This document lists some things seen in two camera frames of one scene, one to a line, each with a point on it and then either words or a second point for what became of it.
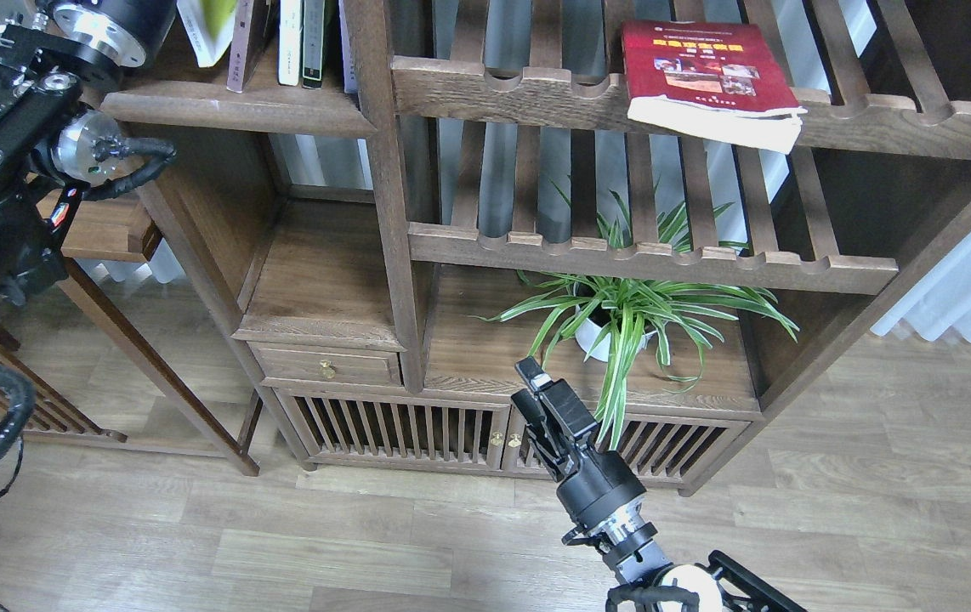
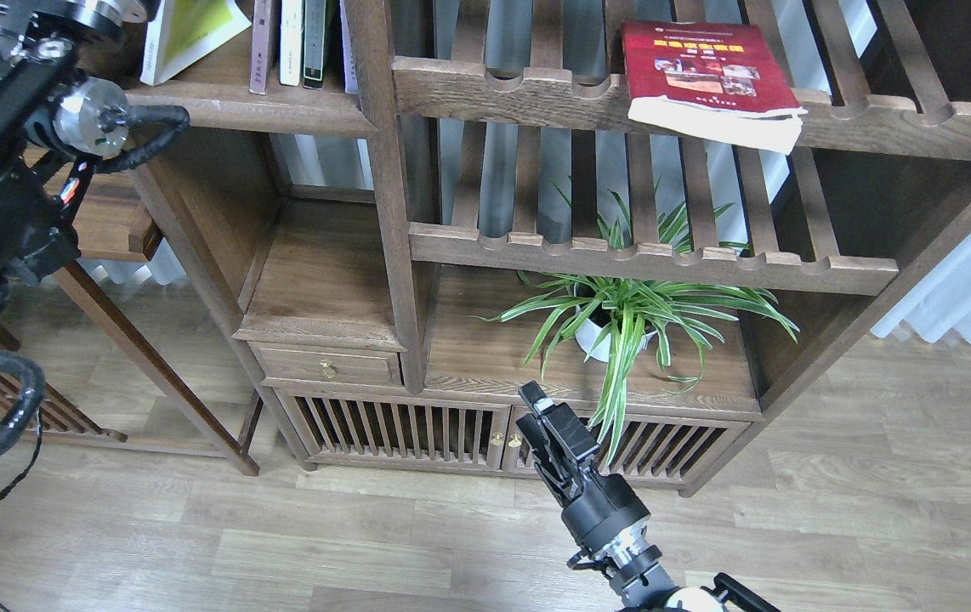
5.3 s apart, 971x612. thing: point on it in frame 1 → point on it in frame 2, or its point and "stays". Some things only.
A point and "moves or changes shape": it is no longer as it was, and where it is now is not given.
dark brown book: x=255 y=23 moves or changes shape
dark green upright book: x=313 y=36 stays
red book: x=726 y=83 stays
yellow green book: x=209 y=27 moves or changes shape
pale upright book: x=349 y=82 stays
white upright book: x=289 y=42 stays
